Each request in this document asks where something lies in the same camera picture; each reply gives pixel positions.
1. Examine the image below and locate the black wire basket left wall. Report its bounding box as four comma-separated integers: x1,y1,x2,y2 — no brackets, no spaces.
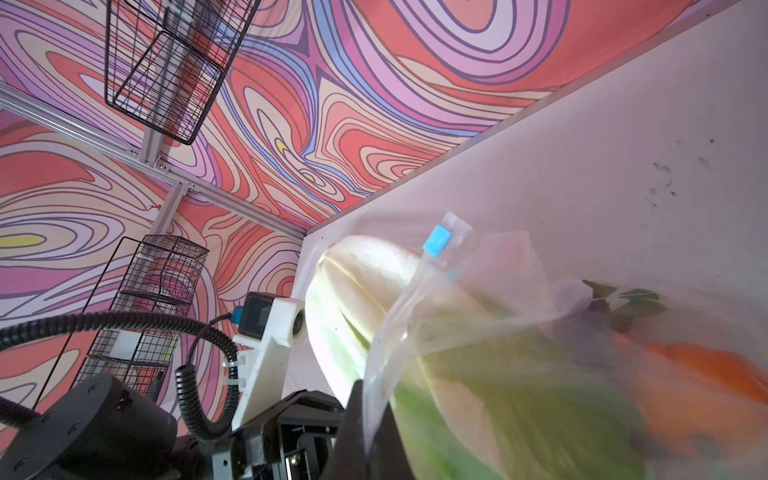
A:
32,234,210,409

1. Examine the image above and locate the green lettuce cabbage toy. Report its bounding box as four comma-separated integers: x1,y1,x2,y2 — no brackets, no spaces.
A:
305,233,649,479

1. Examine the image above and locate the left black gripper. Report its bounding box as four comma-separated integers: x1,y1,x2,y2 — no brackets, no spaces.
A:
209,390,344,479

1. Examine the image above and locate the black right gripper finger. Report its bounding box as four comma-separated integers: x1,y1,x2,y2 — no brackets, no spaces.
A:
320,380,415,480

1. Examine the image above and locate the aluminium frame post left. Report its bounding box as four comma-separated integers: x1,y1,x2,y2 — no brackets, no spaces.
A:
137,128,190,238

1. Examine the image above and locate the black corrugated cable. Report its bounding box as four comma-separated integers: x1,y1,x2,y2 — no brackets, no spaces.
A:
0,310,241,442

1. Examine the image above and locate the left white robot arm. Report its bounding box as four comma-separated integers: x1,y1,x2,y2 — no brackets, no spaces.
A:
1,374,343,479

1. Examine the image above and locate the clear zip top bag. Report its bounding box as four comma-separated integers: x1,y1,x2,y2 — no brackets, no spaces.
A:
362,213,767,479

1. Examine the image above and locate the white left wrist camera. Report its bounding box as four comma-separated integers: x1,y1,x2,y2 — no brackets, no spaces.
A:
232,292,307,430

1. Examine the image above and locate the black wire basket back wall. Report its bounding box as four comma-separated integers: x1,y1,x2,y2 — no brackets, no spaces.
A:
104,0,260,145

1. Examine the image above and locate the black wire basket wall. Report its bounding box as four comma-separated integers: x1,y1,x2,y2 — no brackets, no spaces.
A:
104,0,260,145
32,234,210,409

